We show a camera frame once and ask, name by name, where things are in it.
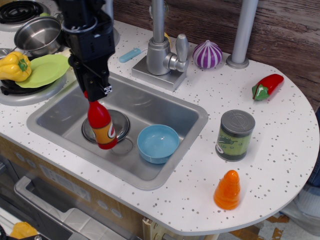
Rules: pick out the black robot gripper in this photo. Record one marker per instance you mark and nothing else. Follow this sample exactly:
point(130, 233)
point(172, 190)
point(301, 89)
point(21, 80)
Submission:
point(89, 33)

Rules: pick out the red plastic sauce bottle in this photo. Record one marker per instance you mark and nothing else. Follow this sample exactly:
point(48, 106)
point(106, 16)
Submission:
point(101, 123)

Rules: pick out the grey toy sink basin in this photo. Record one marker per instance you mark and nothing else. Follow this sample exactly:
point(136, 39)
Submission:
point(60, 121)

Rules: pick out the light blue toy utensil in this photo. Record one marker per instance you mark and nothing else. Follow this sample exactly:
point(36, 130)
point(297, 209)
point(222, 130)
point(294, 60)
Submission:
point(131, 54)

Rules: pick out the back right stove burner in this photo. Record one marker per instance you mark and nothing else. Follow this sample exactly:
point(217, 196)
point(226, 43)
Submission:
point(116, 37)

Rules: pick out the stove burner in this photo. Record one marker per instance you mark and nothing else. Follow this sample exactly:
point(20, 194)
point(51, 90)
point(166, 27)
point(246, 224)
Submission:
point(116, 37)
point(15, 14)
point(30, 99)

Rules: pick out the green plastic plate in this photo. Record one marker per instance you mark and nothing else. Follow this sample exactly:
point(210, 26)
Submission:
point(45, 70)

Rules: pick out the steel pot lid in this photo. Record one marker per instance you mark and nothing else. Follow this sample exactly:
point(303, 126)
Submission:
point(120, 122)

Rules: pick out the steel toy pot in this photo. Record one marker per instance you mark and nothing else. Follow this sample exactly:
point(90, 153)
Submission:
point(40, 36)

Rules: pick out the grey toy faucet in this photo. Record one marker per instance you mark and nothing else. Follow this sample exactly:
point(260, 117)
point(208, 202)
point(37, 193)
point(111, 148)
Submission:
point(161, 66)

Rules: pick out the yellow toy bell pepper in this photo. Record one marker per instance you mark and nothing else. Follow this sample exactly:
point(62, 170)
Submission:
point(15, 67)

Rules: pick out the front left stove burner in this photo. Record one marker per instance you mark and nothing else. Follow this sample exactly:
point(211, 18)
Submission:
point(30, 99)

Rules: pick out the light blue plastic bowl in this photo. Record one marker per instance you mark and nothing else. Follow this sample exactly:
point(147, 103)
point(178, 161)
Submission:
point(156, 143)

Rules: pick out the back left stove burner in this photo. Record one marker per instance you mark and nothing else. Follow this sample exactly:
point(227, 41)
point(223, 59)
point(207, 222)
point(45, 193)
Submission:
point(15, 14)

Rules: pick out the purple striped toy onion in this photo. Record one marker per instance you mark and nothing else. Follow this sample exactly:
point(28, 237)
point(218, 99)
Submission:
point(207, 55)

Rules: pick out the green labelled toy can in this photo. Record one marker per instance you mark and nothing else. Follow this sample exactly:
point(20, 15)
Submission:
point(236, 128)

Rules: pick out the yellow toy on floor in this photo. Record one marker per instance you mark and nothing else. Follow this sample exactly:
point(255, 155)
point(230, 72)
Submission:
point(22, 230)

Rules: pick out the red toy chili pepper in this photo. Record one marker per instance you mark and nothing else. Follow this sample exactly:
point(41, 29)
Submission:
point(266, 86)

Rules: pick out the orange plastic carrot piece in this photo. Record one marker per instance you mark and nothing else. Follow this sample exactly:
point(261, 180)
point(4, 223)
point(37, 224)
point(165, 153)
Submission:
point(227, 193)

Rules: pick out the grey left post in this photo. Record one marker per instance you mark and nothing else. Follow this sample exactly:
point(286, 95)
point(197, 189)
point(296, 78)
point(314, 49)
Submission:
point(108, 9)

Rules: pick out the grey oven door handle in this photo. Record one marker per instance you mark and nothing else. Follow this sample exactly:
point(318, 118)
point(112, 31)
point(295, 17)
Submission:
point(69, 213)

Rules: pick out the grey post with base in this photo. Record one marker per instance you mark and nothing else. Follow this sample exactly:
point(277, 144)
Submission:
point(238, 59)

